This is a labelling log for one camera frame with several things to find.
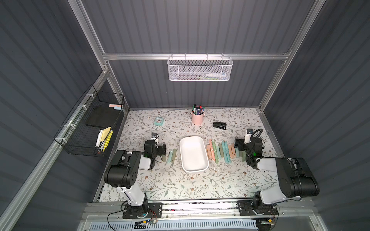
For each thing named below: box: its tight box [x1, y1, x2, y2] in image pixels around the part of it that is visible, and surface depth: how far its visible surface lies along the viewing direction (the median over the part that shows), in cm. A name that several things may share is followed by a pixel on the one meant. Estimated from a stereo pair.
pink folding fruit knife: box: [209, 138, 216, 162], surface depth 98 cm
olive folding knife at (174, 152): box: [171, 148, 177, 167], surface depth 96 cm
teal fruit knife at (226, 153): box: [221, 140, 232, 164], surface depth 96 cm
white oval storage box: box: [179, 135, 210, 173], surface depth 96 cm
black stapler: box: [212, 121, 227, 130], surface depth 110 cm
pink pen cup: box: [191, 108, 205, 125], surface depth 106 cm
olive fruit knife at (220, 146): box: [218, 143, 225, 158], surface depth 98 cm
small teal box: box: [153, 116, 165, 127], surface depth 113 cm
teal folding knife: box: [167, 149, 174, 164], surface depth 95 cm
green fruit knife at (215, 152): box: [211, 140, 220, 165], surface depth 96 cm
